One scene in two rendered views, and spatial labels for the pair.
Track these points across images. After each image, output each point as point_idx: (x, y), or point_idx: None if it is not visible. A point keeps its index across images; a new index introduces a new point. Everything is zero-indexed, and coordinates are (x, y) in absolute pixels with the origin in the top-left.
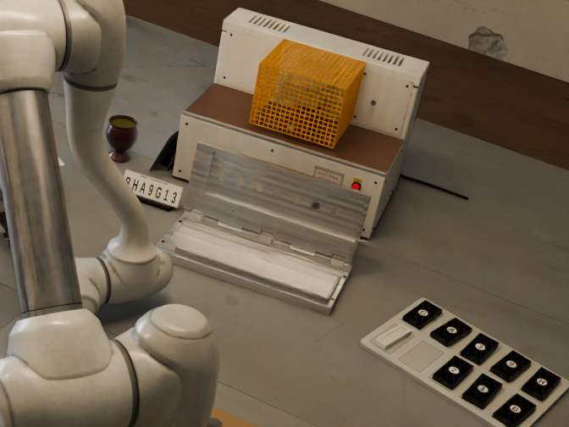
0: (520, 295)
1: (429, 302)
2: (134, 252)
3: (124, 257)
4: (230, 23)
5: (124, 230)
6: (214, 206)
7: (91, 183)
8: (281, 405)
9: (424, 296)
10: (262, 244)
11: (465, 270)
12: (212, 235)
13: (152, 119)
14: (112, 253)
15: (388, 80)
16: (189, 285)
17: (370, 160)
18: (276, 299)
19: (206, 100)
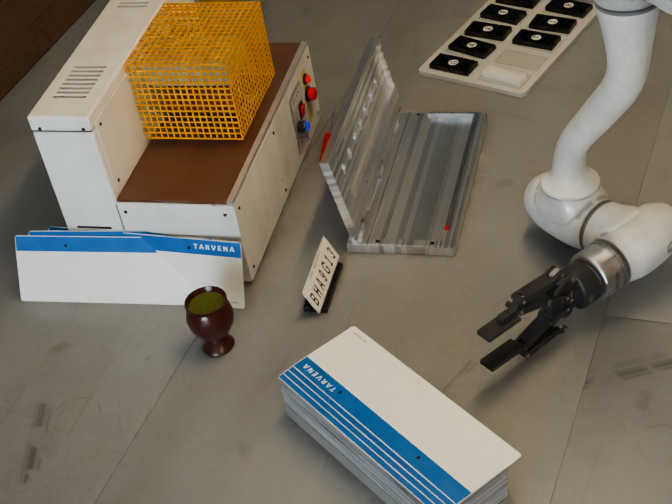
0: (369, 24)
1: (423, 65)
2: (589, 168)
3: (596, 177)
4: (92, 112)
5: (584, 159)
6: (362, 198)
7: (617, 119)
8: (653, 123)
9: (408, 73)
10: (390, 173)
11: (343, 56)
12: (393, 212)
13: (79, 344)
14: (594, 189)
15: (178, 0)
16: (494, 216)
17: (276, 55)
18: (480, 156)
19: (180, 193)
